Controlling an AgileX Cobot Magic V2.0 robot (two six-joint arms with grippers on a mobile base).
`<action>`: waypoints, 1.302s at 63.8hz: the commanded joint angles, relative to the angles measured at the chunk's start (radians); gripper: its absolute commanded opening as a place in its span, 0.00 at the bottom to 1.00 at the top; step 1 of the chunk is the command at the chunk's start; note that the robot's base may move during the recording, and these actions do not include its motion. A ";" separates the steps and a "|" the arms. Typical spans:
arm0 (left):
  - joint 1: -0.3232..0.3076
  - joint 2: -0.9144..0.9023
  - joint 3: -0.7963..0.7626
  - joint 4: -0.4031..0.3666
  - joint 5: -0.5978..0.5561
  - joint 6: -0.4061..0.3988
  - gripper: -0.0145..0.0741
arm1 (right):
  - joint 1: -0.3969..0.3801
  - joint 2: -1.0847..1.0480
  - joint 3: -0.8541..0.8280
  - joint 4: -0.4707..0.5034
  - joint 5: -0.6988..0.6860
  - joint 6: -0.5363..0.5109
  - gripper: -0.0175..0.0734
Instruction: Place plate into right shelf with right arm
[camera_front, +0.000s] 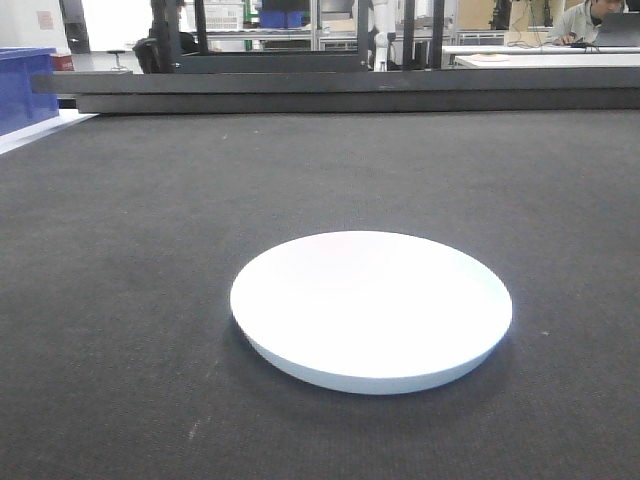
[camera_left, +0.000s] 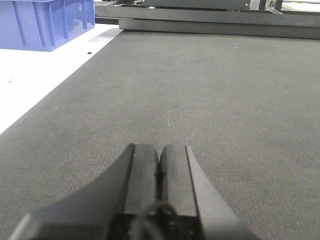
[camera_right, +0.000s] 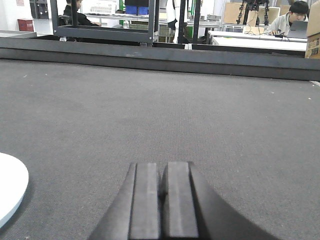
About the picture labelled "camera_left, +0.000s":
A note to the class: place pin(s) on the dark grey fabric mat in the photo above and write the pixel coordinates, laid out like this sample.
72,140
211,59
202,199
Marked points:
248,106

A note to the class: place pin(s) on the dark grey stacked boards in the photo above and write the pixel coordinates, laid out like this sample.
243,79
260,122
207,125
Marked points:
254,23

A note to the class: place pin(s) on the blue plastic crate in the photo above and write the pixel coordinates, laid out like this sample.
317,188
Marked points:
43,25

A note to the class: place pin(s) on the black metal frame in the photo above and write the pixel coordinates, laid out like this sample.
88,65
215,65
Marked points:
254,5

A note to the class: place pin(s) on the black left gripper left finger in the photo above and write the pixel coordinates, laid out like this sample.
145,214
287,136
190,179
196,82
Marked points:
101,207

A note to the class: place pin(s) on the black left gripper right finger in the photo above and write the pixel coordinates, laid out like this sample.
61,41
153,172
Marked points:
199,207

